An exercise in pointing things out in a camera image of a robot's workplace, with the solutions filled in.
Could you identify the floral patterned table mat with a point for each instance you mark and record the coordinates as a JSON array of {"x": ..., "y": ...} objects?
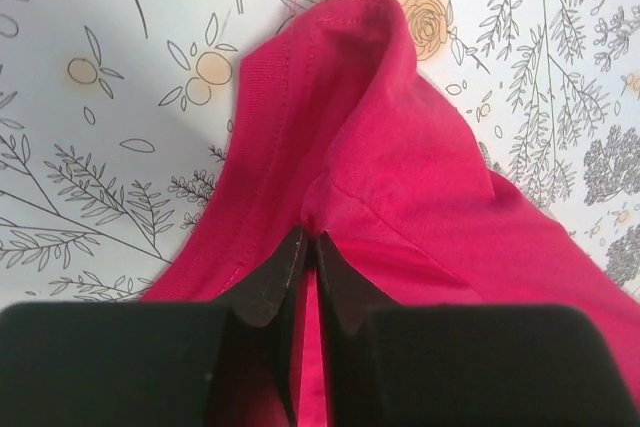
[{"x": 116, "y": 116}]

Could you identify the magenta pink t-shirt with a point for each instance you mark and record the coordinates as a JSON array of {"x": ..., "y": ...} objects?
[{"x": 338, "y": 135}]

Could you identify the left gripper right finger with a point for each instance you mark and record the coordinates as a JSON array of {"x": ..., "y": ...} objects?
[{"x": 386, "y": 364}]

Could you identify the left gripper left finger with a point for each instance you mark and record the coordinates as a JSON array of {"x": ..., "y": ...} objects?
[{"x": 232, "y": 361}]

